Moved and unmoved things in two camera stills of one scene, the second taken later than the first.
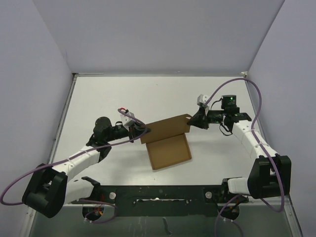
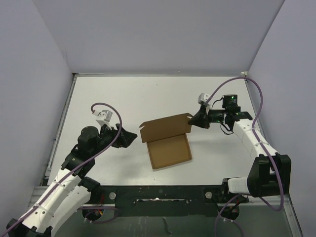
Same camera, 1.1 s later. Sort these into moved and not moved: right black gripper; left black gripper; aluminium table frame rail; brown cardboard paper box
Moved: left black gripper
Not moved: right black gripper; aluminium table frame rail; brown cardboard paper box
